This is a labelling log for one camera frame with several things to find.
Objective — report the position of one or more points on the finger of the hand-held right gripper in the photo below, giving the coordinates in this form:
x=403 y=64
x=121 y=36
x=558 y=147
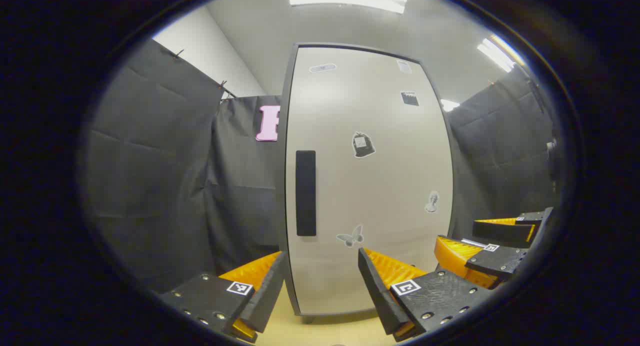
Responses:
x=495 y=263
x=502 y=232

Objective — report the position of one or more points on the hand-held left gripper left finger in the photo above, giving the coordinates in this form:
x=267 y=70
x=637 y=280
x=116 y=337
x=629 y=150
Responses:
x=265 y=296

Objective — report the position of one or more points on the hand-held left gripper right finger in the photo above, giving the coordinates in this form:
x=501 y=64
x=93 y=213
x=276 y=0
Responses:
x=382 y=296

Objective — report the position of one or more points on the dark grey cabinet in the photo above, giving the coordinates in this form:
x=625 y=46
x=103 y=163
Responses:
x=281 y=196

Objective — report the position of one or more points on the black backdrop cloth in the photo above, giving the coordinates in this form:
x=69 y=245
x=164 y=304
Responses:
x=150 y=186

